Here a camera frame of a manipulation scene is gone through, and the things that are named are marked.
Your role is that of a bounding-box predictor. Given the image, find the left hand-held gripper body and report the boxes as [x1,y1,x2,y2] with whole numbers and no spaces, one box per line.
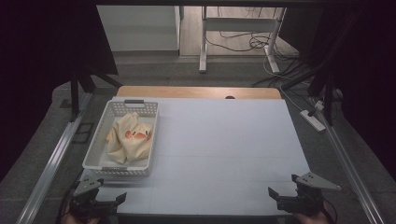
[68,176,119,219]

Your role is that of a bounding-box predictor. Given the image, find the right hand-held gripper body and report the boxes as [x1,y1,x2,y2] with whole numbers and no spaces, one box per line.
[276,172,343,215]

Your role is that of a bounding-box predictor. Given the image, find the white plastic basket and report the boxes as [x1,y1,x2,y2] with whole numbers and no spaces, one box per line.
[81,99,160,178]

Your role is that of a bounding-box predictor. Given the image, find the cream cloth with orange print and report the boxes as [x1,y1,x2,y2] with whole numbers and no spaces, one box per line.
[106,111,154,165]

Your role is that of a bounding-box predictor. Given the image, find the person's right hand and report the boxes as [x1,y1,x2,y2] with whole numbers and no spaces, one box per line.
[293,201,332,224]

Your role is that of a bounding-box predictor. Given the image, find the person's left hand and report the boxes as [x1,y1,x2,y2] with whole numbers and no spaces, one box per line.
[61,214,101,224]

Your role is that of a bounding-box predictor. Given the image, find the white power strip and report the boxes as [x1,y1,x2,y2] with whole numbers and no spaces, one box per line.
[299,109,327,133]

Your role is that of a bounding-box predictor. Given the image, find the black metal stand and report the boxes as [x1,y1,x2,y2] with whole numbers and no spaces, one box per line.
[68,63,124,123]
[279,66,336,127]

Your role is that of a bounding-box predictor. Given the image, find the black curtain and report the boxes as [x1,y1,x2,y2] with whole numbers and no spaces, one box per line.
[279,6,396,181]
[0,0,120,183]

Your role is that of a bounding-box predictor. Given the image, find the wooden table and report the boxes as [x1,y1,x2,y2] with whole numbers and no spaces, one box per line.
[116,85,283,101]

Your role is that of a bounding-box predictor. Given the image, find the white cabinet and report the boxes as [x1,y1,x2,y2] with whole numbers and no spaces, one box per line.
[96,5,182,53]

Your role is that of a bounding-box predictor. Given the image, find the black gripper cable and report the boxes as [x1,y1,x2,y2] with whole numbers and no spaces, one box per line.
[55,178,82,223]
[323,199,339,224]

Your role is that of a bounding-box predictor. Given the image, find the aluminium rail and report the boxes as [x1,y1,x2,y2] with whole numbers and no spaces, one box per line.
[15,92,95,224]
[307,96,387,224]

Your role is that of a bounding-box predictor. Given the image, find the black floor cables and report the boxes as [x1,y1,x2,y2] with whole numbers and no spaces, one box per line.
[205,7,312,88]

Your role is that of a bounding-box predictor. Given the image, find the white desk frame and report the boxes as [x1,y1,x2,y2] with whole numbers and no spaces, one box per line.
[198,6,288,75]

